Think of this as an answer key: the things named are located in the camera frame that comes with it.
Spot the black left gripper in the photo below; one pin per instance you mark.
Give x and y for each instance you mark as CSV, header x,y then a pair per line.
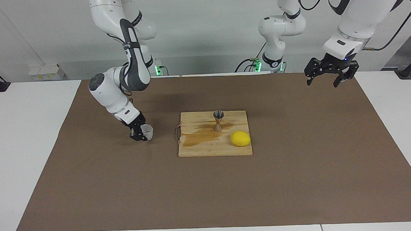
x,y
336,62

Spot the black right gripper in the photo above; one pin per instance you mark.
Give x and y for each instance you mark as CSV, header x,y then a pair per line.
x,y
136,121

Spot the small clear glass cup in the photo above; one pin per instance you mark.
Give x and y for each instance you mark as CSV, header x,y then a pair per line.
x,y
149,132

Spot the steel double jigger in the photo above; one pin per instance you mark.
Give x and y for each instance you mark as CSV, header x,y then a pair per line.
x,y
218,123

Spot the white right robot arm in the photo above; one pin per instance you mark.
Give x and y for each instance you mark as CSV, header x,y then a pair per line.
x,y
107,92

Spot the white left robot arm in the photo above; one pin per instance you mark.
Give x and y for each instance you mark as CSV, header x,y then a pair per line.
x,y
364,11

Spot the brown paper table mat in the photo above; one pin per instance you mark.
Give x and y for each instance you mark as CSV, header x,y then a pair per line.
x,y
125,188

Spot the wooden cutting board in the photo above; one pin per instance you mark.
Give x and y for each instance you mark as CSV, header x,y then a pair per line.
x,y
200,147

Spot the yellow lemon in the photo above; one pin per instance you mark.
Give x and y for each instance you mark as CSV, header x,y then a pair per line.
x,y
240,138

